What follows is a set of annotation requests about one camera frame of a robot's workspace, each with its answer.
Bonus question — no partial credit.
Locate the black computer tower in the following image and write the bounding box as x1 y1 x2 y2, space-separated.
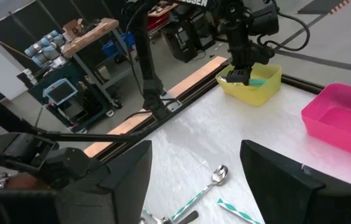
189 9 217 51
162 23 199 63

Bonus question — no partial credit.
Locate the wooden top workbench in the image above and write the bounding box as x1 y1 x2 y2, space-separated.
60 17 139 110

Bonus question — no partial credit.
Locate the black hazard-striped floor mat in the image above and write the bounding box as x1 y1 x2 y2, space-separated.
296 0 351 16

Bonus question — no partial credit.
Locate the tablet with blue bumper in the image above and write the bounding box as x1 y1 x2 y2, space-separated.
42 77 79 106

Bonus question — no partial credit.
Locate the teal handle silver spoon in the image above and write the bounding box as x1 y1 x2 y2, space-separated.
218 76 269 88

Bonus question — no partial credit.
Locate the person's hand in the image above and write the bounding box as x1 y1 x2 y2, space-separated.
6 172 52 191

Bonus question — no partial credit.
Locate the brown cardboard box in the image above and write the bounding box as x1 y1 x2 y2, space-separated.
62 18 85 39

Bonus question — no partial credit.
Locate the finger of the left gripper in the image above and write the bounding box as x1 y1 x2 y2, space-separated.
239 68 253 85
226 70 240 85

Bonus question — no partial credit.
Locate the red toolbox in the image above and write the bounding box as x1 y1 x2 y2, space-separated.
146 11 171 32

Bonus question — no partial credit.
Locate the yellow plastic bin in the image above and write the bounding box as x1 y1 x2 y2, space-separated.
215 63 283 106

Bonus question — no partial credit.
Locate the blue storage crate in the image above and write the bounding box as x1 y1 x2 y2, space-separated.
101 30 136 60

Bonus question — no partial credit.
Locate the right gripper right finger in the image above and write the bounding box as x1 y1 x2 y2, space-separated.
240 140 351 224

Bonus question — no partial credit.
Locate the black equipment cart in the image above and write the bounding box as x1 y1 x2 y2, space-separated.
16 60 116 133

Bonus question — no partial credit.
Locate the pink plastic bin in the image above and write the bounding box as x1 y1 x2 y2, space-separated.
301 83 351 164

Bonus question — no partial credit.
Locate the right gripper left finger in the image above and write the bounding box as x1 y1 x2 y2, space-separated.
54 140 153 224

